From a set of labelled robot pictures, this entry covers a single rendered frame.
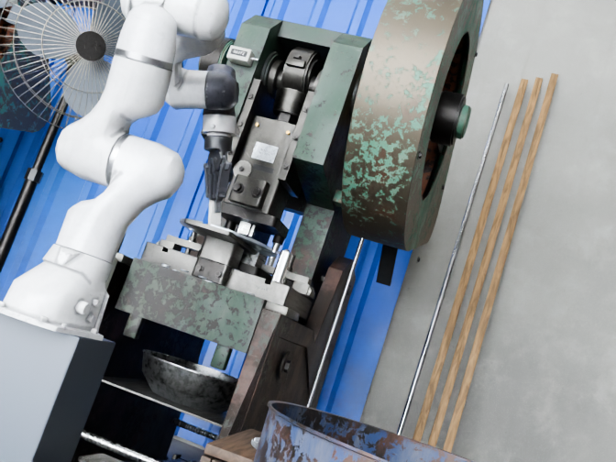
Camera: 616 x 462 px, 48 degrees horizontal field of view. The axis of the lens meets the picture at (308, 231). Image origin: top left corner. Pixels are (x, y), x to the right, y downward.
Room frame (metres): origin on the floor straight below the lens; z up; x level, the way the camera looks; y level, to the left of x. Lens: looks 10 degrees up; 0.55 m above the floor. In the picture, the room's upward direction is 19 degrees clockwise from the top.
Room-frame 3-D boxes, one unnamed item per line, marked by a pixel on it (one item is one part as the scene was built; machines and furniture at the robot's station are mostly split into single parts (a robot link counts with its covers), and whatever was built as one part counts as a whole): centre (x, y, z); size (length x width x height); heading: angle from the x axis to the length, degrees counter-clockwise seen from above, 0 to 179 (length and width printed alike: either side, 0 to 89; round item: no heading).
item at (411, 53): (2.10, -0.18, 1.33); 1.03 x 0.28 x 0.82; 165
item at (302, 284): (2.04, 0.01, 0.76); 0.17 x 0.06 x 0.10; 75
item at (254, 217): (2.09, 0.17, 0.86); 0.20 x 0.16 x 0.05; 75
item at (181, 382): (2.09, 0.17, 0.36); 0.34 x 0.34 x 0.10
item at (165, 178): (1.33, 0.35, 0.71); 0.18 x 0.11 x 0.25; 82
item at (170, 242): (2.13, 0.34, 0.76); 0.17 x 0.06 x 0.10; 75
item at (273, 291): (2.09, 0.17, 0.68); 0.45 x 0.30 x 0.06; 75
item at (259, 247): (1.97, 0.21, 0.78); 0.29 x 0.29 x 0.01
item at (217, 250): (1.92, 0.22, 0.72); 0.25 x 0.14 x 0.14; 165
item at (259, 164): (2.05, 0.18, 1.04); 0.17 x 0.15 x 0.30; 165
